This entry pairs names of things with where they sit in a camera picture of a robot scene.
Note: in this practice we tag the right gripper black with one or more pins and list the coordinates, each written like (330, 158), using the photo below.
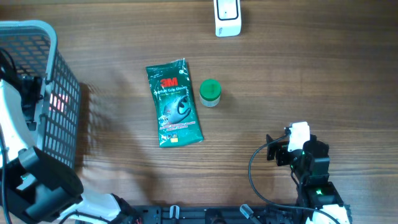
(282, 151)

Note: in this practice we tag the green-lid white jar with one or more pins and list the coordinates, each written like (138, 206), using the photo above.
(210, 92)

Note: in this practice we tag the green 3M gloves packet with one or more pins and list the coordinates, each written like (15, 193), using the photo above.
(177, 119)

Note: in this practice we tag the pink tissue packet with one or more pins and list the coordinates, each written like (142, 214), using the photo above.
(59, 103)

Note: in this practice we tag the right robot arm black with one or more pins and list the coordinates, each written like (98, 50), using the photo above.
(309, 169)

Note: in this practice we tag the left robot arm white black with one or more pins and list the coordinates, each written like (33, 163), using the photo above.
(35, 186)

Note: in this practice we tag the white barcode scanner box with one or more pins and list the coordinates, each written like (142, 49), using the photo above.
(228, 20)

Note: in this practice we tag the grey plastic lattice basket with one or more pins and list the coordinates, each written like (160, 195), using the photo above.
(33, 48)

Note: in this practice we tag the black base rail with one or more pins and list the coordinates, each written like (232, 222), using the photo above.
(208, 215)

